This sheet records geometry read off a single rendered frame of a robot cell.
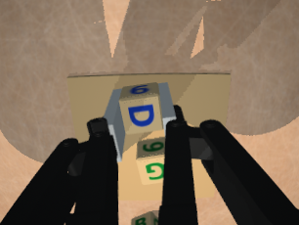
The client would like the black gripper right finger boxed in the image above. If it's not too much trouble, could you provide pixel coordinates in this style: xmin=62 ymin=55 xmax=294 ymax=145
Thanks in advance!
xmin=158 ymin=82 xmax=299 ymax=225

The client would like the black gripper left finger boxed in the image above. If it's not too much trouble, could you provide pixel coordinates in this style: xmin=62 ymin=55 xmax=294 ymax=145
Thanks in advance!
xmin=0 ymin=88 xmax=126 ymax=225

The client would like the tan flat mat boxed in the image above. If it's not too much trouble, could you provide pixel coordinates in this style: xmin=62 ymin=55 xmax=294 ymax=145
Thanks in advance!
xmin=66 ymin=73 xmax=231 ymax=201

